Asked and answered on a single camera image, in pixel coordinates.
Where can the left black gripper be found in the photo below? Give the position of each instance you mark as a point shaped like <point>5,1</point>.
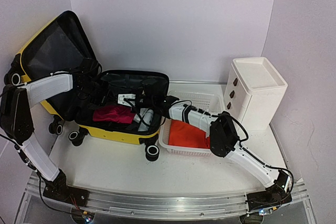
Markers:
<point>105,98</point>

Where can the white perforated plastic basket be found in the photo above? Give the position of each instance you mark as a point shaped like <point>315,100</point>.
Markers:
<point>196,109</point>

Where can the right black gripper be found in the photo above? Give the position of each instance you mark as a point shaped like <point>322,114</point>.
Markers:
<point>143,98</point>

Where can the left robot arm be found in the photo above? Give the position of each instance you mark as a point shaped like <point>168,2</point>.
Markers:
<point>21,94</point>

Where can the pink garment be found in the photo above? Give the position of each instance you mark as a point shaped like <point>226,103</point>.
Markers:
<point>114,113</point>

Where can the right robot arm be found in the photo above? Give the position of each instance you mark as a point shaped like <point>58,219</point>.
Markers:
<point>225,142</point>

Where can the white drawer cabinet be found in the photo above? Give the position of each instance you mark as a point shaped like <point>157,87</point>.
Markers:
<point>253,92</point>

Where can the white bottle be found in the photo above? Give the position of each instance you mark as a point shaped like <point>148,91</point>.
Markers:
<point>147,117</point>

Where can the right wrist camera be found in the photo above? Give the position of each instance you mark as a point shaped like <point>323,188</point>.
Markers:
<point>126,99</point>

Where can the yellow cartoon print suitcase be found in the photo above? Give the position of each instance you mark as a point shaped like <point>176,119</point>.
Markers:
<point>62,45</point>

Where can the orange garment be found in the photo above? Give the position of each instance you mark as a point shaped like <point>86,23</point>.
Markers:
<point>185,135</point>

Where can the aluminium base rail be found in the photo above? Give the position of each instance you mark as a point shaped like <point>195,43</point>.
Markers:
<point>236,206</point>

